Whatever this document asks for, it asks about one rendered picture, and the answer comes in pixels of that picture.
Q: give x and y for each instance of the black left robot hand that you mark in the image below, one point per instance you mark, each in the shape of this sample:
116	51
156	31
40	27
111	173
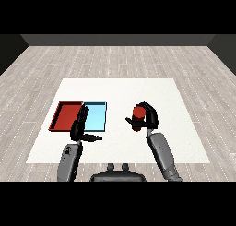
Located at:
78	128

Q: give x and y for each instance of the light blue shallow open box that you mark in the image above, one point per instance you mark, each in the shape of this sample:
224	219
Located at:
96	115

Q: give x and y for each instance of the dark grey robot body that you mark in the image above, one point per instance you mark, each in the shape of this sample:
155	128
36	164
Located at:
118	175

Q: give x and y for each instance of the red can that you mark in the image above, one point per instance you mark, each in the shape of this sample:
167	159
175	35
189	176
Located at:
138	113

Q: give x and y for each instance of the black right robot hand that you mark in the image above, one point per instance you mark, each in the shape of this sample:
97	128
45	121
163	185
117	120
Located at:
150	116

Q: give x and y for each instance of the red shallow open box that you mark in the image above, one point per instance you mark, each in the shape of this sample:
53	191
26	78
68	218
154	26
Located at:
65	116

